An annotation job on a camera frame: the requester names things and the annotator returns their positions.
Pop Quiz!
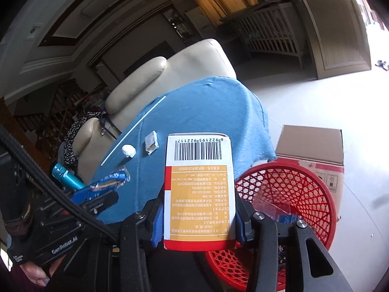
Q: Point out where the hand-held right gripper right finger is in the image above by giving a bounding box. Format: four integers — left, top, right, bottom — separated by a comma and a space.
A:
235, 199, 353, 292

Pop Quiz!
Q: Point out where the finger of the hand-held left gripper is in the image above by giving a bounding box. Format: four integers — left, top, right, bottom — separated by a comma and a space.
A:
82, 191, 120, 216
70, 184, 118, 205

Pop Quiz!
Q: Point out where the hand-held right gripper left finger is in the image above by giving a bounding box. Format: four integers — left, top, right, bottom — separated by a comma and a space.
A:
118, 183, 166, 292

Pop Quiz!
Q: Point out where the white orange medicine box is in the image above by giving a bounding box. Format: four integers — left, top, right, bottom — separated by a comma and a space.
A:
163, 133, 237, 251

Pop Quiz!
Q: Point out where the red mesh basket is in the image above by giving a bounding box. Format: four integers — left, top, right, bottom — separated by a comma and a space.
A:
204, 161, 338, 292

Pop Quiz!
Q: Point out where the small silver sachet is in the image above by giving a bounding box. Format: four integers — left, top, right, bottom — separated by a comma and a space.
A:
144, 130, 159, 155

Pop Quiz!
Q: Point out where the person's left hand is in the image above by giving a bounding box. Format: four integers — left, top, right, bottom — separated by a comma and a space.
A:
20, 262, 51, 287

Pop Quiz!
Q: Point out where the teal water bottle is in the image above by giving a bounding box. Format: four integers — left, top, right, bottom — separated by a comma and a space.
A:
51, 163, 86, 191

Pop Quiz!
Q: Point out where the black white dotted cloth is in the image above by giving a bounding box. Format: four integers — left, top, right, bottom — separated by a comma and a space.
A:
62, 111, 105, 166

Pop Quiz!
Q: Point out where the thin white stick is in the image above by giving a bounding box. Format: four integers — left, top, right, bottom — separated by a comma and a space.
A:
100, 96, 167, 166

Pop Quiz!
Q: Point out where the wooden staircase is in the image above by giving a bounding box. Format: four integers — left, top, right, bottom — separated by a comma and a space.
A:
14, 79, 107, 165

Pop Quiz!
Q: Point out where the brown cardboard box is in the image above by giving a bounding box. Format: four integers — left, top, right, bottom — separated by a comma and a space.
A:
275, 125, 345, 219

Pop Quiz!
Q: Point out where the blue tablecloth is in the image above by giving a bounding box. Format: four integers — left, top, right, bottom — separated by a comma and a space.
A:
82, 76, 277, 226

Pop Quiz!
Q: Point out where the cream leather sofa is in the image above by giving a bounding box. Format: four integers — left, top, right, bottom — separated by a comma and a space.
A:
73, 38, 238, 183

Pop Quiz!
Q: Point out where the dark display shelf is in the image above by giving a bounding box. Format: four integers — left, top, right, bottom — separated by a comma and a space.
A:
162, 8, 195, 37

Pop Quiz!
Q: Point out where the white wooden crib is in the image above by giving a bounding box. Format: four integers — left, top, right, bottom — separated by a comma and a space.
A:
220, 4, 304, 64

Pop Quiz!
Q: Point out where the wooden door with glass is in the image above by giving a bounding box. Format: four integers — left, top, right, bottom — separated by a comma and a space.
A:
278, 0, 373, 80

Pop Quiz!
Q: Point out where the orange curtain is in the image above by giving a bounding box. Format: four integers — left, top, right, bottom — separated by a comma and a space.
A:
182, 0, 259, 26

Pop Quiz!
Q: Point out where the black braided cable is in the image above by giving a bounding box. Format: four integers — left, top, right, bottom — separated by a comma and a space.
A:
0, 125, 120, 245

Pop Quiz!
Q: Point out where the black strap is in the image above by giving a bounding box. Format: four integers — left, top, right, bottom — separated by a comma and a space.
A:
99, 112, 120, 139

